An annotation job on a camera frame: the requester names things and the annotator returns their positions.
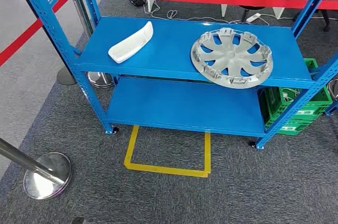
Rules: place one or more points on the green plastic crate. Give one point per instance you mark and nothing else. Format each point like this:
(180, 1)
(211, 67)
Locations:
(293, 128)
(275, 105)

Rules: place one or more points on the silver plastic wheel hubcap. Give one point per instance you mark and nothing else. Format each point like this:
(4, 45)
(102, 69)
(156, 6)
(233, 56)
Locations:
(232, 56)

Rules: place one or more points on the white power strip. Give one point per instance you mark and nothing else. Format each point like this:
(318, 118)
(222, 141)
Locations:
(253, 17)

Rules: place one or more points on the white curved plastic part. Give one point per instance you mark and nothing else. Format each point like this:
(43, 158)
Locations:
(130, 44)

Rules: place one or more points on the black power adapter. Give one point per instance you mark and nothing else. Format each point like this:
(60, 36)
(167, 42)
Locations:
(137, 2)

